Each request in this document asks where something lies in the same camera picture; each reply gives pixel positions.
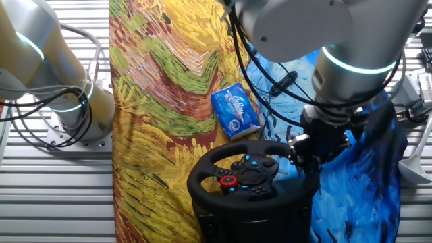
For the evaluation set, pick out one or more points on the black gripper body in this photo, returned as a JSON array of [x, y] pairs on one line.
[[332, 135]]

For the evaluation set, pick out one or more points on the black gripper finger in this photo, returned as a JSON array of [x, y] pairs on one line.
[[308, 163], [299, 143]]

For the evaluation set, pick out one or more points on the black racing steering wheel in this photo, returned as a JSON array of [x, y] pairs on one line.
[[199, 182]]

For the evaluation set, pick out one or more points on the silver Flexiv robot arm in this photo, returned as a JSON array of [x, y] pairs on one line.
[[303, 27]]

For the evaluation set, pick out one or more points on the black steering wheel base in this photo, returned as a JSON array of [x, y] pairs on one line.
[[253, 229]]

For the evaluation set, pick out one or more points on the blue tissue pack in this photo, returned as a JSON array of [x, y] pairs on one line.
[[236, 111]]

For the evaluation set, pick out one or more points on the black keyboard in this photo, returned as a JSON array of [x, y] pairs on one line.
[[428, 59]]

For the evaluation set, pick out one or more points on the Van Gogh painting tablecloth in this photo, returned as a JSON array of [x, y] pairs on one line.
[[152, 152]]

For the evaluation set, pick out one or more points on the white zip tie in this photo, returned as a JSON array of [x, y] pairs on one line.
[[227, 13]]

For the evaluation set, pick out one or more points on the silver ribbed depth camera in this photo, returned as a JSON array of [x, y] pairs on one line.
[[405, 87]]

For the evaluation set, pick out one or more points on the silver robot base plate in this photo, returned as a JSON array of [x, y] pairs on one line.
[[99, 143]]

